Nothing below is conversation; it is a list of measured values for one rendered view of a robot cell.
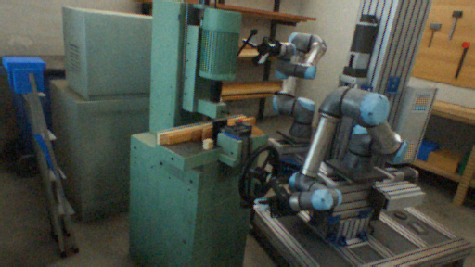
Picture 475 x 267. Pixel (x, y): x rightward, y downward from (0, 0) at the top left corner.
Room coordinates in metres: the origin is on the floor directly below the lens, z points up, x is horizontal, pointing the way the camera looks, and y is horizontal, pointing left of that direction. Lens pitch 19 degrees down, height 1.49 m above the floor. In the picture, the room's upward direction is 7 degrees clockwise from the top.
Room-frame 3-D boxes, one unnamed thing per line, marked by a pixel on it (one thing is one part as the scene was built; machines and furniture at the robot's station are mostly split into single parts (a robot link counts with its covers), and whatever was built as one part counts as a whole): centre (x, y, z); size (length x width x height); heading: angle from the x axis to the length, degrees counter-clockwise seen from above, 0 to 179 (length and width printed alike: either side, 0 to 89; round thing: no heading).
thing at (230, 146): (1.49, 0.00, 0.92); 0.15 x 0.13 x 0.09; 140
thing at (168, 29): (1.82, 0.36, 1.16); 0.22 x 0.22 x 0.72; 50
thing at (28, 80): (1.69, 1.05, 0.58); 0.27 x 0.25 x 1.16; 132
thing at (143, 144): (1.71, 0.23, 0.76); 0.57 x 0.45 x 0.09; 50
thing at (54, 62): (2.79, 1.70, 0.48); 0.64 x 0.54 x 0.97; 135
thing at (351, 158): (1.61, -0.64, 0.87); 0.15 x 0.15 x 0.10
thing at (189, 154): (1.55, 0.06, 0.87); 0.61 x 0.30 x 0.06; 140
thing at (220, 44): (1.63, 0.13, 1.35); 0.18 x 0.18 x 0.31
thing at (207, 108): (1.64, 0.15, 1.03); 0.14 x 0.07 x 0.09; 50
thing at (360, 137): (1.61, -0.64, 0.98); 0.13 x 0.12 x 0.14; 43
